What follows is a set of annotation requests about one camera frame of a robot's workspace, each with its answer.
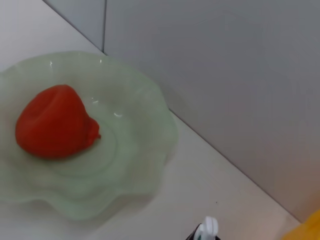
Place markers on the green pen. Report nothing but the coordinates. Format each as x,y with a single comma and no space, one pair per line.
209,227

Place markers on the yellow plastic bin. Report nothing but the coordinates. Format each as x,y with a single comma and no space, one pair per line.
307,228

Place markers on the translucent glass fruit plate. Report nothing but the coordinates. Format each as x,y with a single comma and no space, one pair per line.
120,155

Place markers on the red orange fruit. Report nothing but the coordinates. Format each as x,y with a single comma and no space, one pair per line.
55,125

